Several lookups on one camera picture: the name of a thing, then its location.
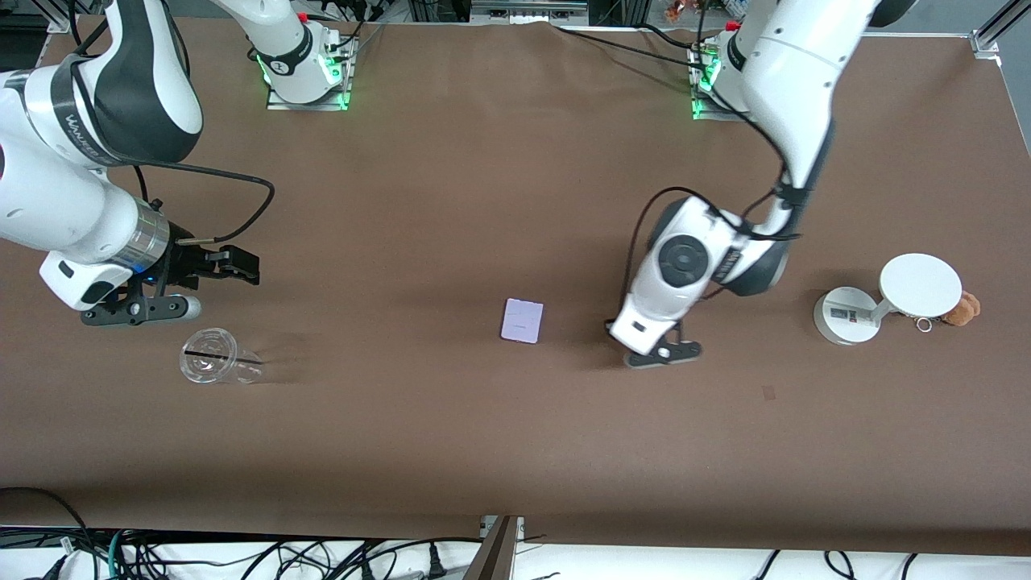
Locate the aluminium post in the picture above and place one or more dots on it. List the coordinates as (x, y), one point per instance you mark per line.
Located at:
(495, 556)

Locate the metal frame bar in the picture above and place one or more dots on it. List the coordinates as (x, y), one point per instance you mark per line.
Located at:
(527, 10)

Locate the brown table cover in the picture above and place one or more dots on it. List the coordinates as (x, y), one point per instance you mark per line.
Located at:
(483, 201)

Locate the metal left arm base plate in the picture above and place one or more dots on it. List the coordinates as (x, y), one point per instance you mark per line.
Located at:
(713, 115)

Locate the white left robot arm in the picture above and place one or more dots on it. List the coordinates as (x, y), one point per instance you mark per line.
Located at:
(793, 80)

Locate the black power plug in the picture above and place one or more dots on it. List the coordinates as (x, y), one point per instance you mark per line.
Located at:
(436, 564)

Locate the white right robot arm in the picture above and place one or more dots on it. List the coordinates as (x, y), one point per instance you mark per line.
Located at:
(48, 201)

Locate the aluminium frame rail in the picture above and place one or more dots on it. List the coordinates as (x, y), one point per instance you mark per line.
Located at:
(987, 40)
(63, 22)

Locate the colourful toys pile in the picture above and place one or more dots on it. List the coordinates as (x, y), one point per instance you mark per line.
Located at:
(675, 10)

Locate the white round desk lamp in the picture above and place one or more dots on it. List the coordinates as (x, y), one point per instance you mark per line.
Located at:
(920, 284)

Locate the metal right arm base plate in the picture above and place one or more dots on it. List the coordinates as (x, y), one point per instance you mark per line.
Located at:
(282, 105)

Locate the small lavender box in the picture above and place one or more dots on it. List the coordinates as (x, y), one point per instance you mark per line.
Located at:
(522, 321)

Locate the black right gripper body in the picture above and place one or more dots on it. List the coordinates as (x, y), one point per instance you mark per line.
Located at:
(188, 263)

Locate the clear plastic cup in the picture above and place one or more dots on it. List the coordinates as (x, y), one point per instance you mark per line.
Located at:
(211, 356)

